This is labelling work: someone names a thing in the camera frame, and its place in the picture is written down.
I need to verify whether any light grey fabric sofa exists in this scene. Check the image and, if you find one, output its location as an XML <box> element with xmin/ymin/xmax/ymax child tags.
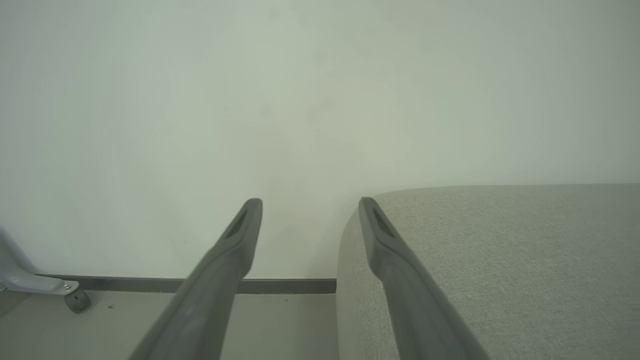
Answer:
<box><xmin>336</xmin><ymin>183</ymin><xmax>640</xmax><ymax>360</ymax></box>

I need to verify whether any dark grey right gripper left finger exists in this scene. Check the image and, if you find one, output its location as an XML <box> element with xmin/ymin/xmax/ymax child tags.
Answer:
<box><xmin>129</xmin><ymin>198</ymin><xmax>264</xmax><ymax>360</ymax></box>

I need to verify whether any dark grey baseboard strip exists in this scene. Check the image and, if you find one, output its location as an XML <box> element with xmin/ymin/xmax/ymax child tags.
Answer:
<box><xmin>37</xmin><ymin>273</ymin><xmax>337</xmax><ymax>295</ymax></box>

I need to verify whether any grey caster wheel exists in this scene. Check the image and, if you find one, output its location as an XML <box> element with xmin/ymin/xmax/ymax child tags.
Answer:
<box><xmin>64</xmin><ymin>289</ymin><xmax>92</xmax><ymax>315</ymax></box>

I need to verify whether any white metal stand leg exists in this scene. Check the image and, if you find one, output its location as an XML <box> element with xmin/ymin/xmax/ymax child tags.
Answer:
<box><xmin>0</xmin><ymin>227</ymin><xmax>80</xmax><ymax>296</ymax></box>

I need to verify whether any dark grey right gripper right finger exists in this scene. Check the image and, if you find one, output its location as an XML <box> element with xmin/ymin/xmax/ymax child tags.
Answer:
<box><xmin>358</xmin><ymin>197</ymin><xmax>492</xmax><ymax>360</ymax></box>

